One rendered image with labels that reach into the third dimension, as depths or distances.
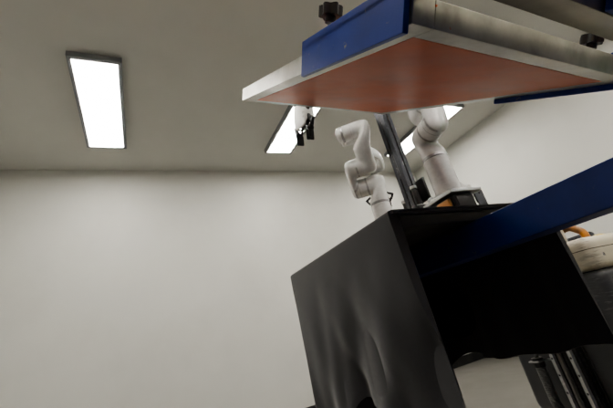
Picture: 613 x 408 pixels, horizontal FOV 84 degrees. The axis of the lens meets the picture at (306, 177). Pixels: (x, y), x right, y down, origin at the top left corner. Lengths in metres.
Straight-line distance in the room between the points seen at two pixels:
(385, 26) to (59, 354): 3.96
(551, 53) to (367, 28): 0.32
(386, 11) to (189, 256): 3.93
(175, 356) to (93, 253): 1.36
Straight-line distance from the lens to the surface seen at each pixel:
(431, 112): 1.37
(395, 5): 0.50
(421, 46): 0.57
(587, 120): 4.87
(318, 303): 0.86
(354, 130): 1.71
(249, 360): 4.21
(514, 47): 0.63
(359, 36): 0.56
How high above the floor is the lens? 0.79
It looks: 24 degrees up
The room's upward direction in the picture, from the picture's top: 13 degrees counter-clockwise
